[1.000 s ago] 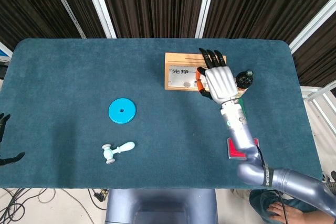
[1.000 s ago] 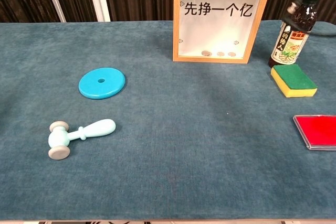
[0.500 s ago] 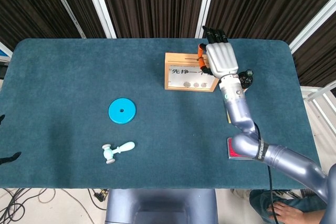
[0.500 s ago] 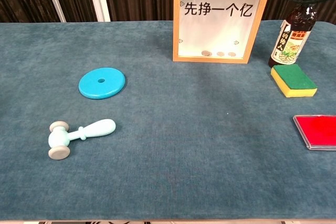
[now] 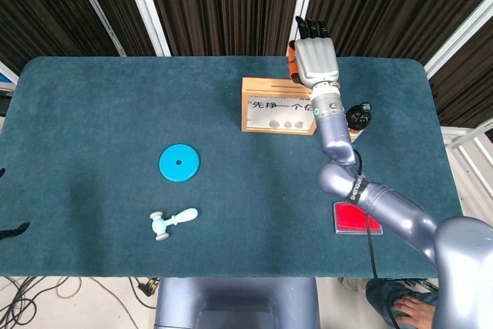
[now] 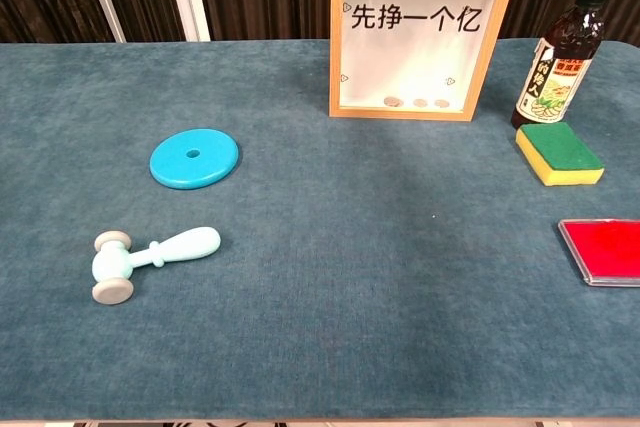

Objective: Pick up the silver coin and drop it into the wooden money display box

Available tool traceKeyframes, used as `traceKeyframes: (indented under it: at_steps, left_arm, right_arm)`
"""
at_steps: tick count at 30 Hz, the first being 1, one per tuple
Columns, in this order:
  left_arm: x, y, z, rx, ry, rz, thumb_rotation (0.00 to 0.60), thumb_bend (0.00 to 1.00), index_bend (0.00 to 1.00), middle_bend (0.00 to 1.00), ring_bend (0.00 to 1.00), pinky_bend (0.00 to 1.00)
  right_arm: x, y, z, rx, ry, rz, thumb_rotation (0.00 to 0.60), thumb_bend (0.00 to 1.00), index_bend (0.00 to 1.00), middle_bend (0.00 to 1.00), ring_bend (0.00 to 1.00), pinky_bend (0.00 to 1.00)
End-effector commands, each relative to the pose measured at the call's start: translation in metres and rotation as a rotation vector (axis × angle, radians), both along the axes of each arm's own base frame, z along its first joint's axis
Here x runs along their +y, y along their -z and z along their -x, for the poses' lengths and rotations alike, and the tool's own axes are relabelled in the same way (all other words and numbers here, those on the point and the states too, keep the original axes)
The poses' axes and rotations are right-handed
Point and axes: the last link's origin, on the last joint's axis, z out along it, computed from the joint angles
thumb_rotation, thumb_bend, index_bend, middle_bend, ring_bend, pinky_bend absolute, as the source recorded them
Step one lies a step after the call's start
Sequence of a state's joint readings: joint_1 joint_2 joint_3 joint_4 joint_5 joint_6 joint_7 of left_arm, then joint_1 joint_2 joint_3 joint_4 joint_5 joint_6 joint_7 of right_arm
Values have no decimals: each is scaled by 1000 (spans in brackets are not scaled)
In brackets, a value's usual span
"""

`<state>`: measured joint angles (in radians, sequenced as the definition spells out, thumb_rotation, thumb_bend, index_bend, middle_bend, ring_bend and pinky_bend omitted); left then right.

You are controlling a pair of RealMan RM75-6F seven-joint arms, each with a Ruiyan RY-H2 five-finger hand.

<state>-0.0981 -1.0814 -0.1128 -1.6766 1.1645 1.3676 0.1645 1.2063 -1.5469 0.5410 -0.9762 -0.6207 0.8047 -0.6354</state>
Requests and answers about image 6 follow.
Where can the light blue toy hammer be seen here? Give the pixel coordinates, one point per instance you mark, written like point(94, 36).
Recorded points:
point(117, 262)

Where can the dark sauce bottle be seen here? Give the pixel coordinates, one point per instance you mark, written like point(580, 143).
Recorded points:
point(555, 77)

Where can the red ink pad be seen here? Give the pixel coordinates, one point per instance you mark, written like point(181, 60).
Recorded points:
point(607, 249)

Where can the green yellow sponge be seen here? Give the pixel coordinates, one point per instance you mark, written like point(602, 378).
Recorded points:
point(560, 149)

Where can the blue disc with hole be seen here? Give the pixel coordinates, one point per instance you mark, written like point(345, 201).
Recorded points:
point(210, 164)

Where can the wooden frame coin bank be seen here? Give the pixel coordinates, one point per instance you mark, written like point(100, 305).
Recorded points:
point(410, 62)

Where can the silver coin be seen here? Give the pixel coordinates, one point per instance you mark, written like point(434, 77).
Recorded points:
point(440, 103)
point(420, 103)
point(392, 102)

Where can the blue velvet tablecloth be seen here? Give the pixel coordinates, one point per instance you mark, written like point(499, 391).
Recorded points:
point(300, 297)

